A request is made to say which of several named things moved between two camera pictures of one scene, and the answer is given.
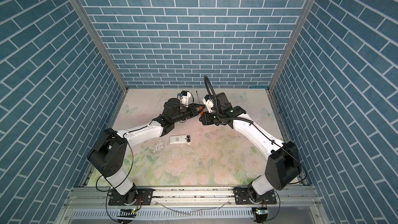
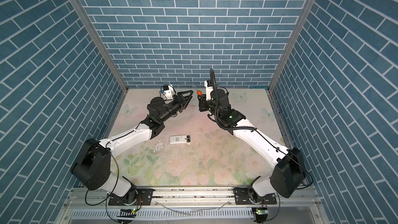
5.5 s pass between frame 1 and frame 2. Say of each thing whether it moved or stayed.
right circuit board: stayed
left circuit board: stayed
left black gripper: moved
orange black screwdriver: moved
